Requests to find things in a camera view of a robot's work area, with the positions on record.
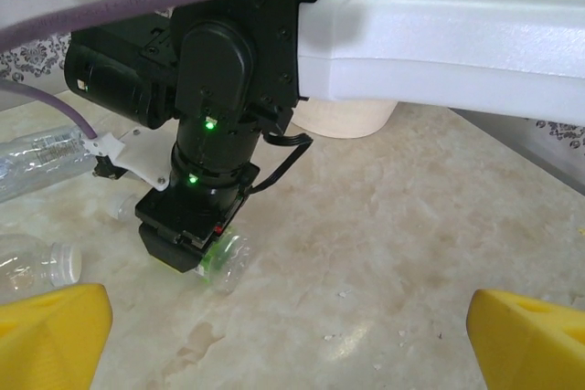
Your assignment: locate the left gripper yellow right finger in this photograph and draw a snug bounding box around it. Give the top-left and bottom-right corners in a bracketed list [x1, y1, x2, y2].
[466, 288, 585, 390]

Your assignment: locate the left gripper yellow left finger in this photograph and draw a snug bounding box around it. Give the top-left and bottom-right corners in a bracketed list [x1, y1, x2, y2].
[0, 282, 114, 390]

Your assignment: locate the clear bottle white cap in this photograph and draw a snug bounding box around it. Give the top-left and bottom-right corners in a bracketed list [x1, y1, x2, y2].
[0, 233, 84, 302]

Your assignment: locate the clear bluish ribbed bottle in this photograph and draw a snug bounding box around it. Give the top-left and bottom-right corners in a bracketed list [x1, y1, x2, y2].
[0, 127, 100, 204]

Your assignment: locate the lime green label bottle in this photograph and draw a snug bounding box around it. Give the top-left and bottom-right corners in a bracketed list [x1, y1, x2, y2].
[196, 233, 252, 294]

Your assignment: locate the white plastic bin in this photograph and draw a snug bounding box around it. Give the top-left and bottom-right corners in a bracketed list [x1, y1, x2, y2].
[290, 97, 399, 139]

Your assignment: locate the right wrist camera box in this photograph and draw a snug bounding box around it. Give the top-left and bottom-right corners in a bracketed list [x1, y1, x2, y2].
[83, 128, 175, 194]

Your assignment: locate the black flat gripper wire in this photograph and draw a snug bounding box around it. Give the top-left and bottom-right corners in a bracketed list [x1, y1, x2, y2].
[241, 132, 315, 195]

